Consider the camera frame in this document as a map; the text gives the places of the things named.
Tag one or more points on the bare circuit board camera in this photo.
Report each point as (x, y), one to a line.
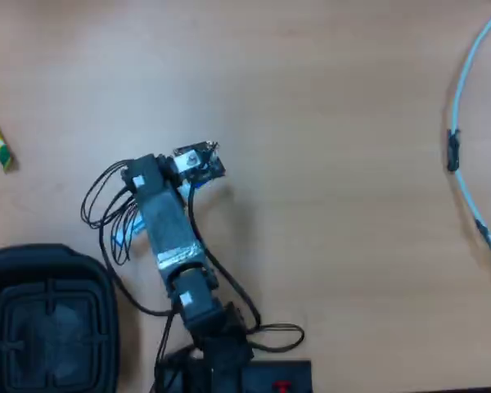
(196, 163)

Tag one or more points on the black gripper servo block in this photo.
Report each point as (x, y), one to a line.
(147, 174)

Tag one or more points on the white blue marker pen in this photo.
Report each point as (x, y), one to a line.
(138, 225)

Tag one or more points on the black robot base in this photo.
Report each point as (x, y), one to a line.
(266, 374)

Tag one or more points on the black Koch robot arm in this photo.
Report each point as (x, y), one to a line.
(168, 229)

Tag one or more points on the small black tape wrap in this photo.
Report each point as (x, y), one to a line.
(483, 230)

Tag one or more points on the large black tape wrap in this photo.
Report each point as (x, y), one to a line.
(453, 149)

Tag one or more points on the black plastic bowl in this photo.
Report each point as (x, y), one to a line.
(49, 319)

